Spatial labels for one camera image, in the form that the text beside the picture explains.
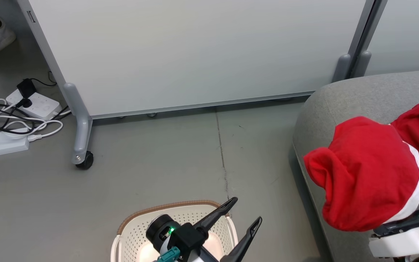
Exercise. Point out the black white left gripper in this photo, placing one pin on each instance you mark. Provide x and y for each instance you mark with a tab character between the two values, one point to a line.
180	238

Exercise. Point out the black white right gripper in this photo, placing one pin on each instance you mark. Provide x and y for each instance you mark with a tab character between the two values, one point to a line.
406	238

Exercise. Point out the red garment with white stripes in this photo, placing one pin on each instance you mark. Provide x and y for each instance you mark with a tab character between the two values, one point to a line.
369	171

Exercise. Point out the white perforated laundry basket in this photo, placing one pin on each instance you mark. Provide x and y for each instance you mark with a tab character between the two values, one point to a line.
133	233

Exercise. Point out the grey fabric sofa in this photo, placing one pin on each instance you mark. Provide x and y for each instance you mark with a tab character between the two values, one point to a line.
347	98

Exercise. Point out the black caster wheel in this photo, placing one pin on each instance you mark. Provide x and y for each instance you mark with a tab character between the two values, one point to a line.
86	161

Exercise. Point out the grey partition foot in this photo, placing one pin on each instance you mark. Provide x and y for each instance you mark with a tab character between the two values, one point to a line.
361	64
342	68

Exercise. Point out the grey partition leg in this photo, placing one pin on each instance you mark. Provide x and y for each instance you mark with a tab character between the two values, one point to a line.
81	127

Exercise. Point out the wide white partition panel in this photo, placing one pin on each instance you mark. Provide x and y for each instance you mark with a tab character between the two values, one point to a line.
195	47

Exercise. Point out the narrow white partition panel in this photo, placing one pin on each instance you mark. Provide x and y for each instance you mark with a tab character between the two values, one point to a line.
406	32

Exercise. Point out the square white power strip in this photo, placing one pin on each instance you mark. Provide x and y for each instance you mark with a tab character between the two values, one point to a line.
40	105

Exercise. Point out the long white power strip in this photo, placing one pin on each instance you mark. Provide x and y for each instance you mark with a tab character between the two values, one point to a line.
2	143

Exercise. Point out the black power adapter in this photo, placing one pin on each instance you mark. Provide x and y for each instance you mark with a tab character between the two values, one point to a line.
27	88

